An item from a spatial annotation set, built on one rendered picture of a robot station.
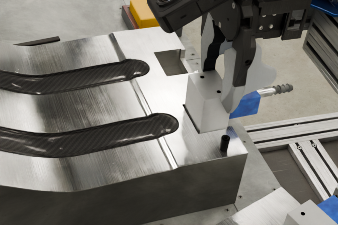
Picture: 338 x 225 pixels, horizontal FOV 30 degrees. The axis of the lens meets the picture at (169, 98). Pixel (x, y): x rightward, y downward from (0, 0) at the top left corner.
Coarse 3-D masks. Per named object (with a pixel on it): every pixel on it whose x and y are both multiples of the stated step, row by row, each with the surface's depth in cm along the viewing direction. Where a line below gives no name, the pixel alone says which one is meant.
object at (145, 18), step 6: (132, 0) 103; (138, 0) 103; (144, 0) 104; (132, 6) 102; (138, 6) 102; (144, 6) 102; (132, 12) 103; (138, 12) 101; (144, 12) 101; (150, 12) 101; (138, 18) 100; (144, 18) 100; (150, 18) 100; (138, 24) 101; (144, 24) 100; (150, 24) 101; (156, 24) 101
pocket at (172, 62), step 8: (160, 56) 85; (168, 56) 86; (176, 56) 86; (184, 56) 86; (160, 64) 86; (168, 64) 87; (176, 64) 87; (184, 64) 85; (168, 72) 86; (176, 72) 86; (184, 72) 86; (192, 72) 84
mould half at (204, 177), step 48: (0, 48) 80; (48, 48) 84; (96, 48) 84; (144, 48) 85; (0, 96) 72; (48, 96) 76; (96, 96) 77; (144, 96) 77; (144, 144) 72; (192, 144) 72; (240, 144) 73; (0, 192) 62; (48, 192) 64; (96, 192) 67; (144, 192) 70; (192, 192) 73
